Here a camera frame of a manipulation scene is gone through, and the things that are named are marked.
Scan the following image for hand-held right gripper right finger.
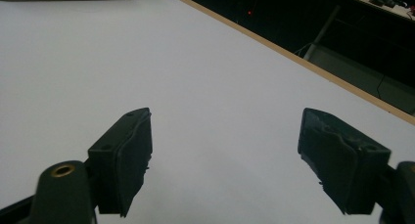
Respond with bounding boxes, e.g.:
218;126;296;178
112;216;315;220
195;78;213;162
297;107;415;224

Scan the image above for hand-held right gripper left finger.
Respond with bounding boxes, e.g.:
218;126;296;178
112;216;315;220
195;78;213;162
28;107;154;224

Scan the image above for white table frame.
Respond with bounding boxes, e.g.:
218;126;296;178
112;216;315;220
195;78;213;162
302;0;415;115

